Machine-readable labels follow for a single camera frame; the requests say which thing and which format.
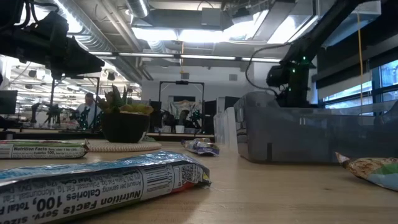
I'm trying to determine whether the dark grey plastic bin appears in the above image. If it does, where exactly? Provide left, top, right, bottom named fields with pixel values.
left=233, top=91, right=398, bottom=165

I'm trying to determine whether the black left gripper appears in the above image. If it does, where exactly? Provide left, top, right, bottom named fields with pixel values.
left=15, top=11, right=106, bottom=77

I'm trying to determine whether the blue granola bar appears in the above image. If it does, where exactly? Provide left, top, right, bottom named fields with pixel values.
left=0, top=151, right=212, bottom=224

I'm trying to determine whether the round woven placemat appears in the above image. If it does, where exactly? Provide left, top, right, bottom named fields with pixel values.
left=85, top=140, right=162, bottom=153

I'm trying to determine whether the long ceiling light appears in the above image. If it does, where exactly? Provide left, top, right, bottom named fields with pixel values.
left=88, top=51, right=282, bottom=63

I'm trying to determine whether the background work table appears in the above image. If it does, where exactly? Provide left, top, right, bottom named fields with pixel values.
left=0, top=126, right=105, bottom=140
left=146, top=133, right=215, bottom=140

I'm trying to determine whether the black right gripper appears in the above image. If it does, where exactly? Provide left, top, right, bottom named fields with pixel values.
left=276, top=67, right=318, bottom=108

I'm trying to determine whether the black monitor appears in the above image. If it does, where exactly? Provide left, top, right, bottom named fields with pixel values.
left=0, top=90, right=19, bottom=115

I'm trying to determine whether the silver air duct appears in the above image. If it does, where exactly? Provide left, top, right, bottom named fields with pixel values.
left=126, top=0, right=150, bottom=19

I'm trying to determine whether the person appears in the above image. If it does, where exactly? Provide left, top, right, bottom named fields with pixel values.
left=75, top=92, right=103, bottom=129

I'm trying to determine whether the black gantry frame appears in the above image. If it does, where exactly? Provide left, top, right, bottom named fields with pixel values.
left=158, top=80, right=205, bottom=133

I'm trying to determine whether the green red granola bar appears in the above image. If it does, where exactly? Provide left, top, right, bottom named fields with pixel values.
left=0, top=139, right=90, bottom=160
left=335, top=151, right=398, bottom=192

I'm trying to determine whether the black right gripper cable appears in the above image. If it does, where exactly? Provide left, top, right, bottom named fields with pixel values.
left=244, top=43, right=292, bottom=96

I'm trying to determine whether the purple granola bar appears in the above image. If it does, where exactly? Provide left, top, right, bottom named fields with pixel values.
left=181, top=138, right=221, bottom=157

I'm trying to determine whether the potted succulent plant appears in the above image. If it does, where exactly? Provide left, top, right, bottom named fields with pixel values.
left=98, top=84, right=155, bottom=144

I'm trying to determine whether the clear plastic bin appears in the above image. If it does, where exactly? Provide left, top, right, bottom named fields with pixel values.
left=213, top=111, right=226, bottom=144
left=223, top=106, right=239, bottom=147

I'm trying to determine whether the yellow hanging cord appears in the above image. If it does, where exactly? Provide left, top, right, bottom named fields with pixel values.
left=356, top=14, right=364, bottom=106

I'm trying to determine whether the window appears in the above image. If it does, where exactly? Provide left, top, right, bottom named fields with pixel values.
left=323, top=58, right=398, bottom=110

